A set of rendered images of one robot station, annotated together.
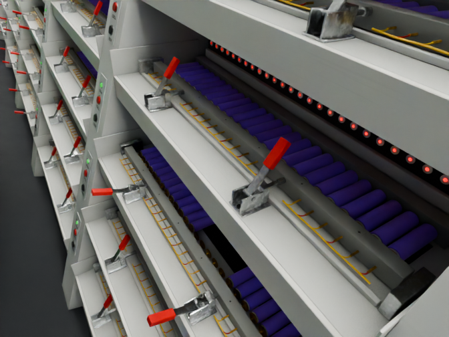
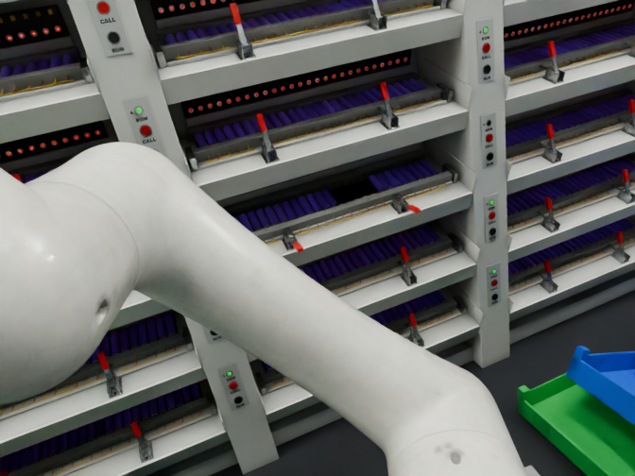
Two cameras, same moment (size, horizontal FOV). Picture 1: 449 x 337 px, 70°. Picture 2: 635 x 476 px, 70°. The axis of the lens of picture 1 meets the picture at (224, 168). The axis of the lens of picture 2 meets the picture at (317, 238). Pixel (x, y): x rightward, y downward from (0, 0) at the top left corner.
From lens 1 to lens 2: 90 cm
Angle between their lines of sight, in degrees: 55
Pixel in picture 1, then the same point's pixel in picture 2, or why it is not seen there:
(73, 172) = (143, 381)
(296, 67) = (382, 45)
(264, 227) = (405, 122)
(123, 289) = not seen: hidden behind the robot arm
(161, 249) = (351, 225)
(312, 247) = (418, 111)
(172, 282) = (379, 218)
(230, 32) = (329, 56)
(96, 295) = (295, 388)
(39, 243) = not seen: outside the picture
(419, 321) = (471, 78)
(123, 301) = not seen: hidden behind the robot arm
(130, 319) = (361, 301)
